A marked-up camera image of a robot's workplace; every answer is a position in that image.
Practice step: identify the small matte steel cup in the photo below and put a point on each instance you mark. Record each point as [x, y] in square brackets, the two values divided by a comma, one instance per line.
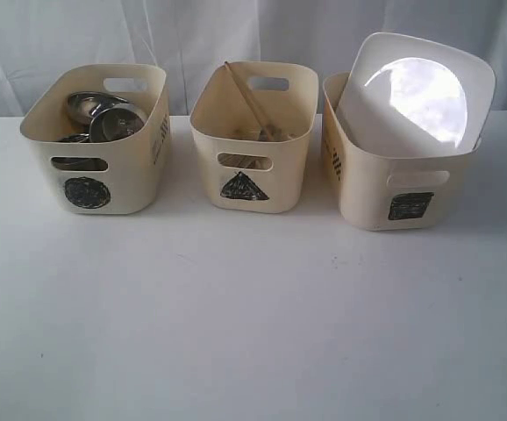
[120, 121]

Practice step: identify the white square ceramic plate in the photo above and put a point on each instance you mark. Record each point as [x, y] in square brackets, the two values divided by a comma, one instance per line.
[408, 97]

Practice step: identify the large shiny steel bowl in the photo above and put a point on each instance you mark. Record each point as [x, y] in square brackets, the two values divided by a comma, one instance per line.
[83, 106]

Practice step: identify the long light wooden chopstick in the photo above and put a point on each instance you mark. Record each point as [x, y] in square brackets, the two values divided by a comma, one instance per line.
[241, 161]

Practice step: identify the cream bin triangle mark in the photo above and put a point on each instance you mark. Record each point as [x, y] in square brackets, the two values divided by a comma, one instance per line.
[221, 122]

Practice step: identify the cream bin square mark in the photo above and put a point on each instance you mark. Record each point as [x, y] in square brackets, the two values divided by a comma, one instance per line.
[379, 193]

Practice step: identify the cream bin circle mark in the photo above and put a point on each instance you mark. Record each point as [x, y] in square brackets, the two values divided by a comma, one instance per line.
[112, 178]

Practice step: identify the white curtain backdrop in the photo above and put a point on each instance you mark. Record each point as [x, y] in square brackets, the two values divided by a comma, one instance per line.
[40, 40]

